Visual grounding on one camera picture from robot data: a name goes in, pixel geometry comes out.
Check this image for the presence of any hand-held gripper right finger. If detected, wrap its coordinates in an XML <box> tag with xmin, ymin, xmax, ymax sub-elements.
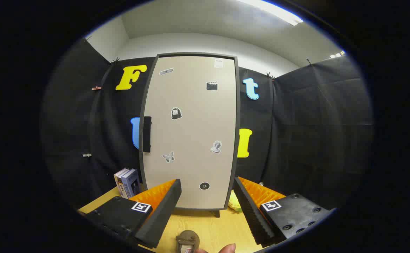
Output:
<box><xmin>233</xmin><ymin>176</ymin><xmax>335</xmax><ymax>246</ymax></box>

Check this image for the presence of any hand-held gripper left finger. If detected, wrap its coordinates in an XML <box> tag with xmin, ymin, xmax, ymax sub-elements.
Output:
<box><xmin>82</xmin><ymin>179</ymin><xmax>182</xmax><ymax>249</ymax></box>

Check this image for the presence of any brown fluffy shoe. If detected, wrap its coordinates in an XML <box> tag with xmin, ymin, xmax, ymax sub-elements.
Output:
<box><xmin>175</xmin><ymin>230</ymin><xmax>201</xmax><ymax>253</ymax></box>

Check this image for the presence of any grey shoe cabinet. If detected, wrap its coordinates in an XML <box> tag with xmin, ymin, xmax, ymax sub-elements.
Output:
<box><xmin>139</xmin><ymin>53</ymin><xmax>241</xmax><ymax>218</ymax></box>

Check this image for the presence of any beige shoe cabinet door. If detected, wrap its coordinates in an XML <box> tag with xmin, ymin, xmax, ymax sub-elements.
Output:
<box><xmin>142</xmin><ymin>56</ymin><xmax>237</xmax><ymax>210</ymax></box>

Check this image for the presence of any blue book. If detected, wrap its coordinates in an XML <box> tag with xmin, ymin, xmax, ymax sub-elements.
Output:
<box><xmin>121</xmin><ymin>169</ymin><xmax>141</xmax><ymax>199</ymax></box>

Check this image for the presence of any white book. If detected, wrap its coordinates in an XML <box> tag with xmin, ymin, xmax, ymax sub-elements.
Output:
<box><xmin>114</xmin><ymin>168</ymin><xmax>130</xmax><ymax>198</ymax></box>

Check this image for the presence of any black backdrop cloth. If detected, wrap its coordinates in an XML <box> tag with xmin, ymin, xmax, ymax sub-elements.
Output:
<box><xmin>41</xmin><ymin>37</ymin><xmax>373</xmax><ymax>211</ymax></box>

